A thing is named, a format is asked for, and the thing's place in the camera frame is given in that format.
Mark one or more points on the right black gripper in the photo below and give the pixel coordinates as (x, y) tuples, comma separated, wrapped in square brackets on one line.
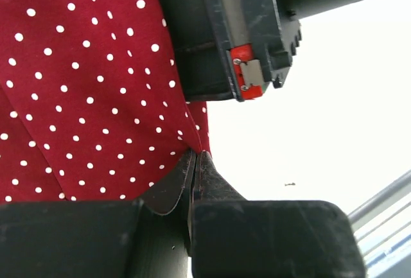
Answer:
[(230, 49)]

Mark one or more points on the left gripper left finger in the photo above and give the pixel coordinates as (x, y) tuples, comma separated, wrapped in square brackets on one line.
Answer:
[(145, 237)]

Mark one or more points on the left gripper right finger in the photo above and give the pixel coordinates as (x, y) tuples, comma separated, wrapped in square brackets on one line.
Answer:
[(235, 237)]

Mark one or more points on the red polka dot skirt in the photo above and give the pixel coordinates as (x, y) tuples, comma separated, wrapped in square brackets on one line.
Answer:
[(91, 102)]

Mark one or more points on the aluminium rail frame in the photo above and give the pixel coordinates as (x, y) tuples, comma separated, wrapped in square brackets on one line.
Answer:
[(381, 227)]

